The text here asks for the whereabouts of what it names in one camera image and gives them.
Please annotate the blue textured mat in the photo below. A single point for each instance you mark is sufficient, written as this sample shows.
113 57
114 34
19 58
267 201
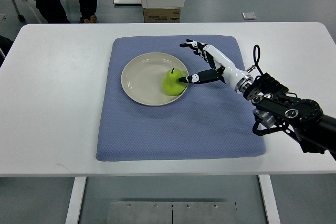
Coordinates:
208 121

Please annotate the green pear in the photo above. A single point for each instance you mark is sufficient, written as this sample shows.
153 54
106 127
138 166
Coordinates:
171 84

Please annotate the grey metal base plate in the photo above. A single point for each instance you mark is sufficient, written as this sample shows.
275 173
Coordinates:
172 212

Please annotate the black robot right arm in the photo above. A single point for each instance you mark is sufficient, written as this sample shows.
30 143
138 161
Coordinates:
277 109

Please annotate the white table leg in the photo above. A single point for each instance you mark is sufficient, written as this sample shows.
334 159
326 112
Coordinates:
76 198
269 200

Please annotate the left white table leg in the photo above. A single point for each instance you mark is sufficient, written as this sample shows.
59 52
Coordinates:
76 198

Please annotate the metal floor plate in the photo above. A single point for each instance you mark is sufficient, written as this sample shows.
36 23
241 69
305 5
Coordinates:
249 16

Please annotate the cardboard box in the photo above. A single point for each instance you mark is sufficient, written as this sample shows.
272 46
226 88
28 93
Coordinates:
162 15

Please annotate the beige round plate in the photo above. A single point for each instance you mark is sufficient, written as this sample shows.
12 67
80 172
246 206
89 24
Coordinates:
141 78

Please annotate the right white table leg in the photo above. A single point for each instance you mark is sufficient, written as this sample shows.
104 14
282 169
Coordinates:
269 200

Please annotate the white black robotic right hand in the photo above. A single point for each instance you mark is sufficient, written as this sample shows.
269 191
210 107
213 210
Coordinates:
221 68

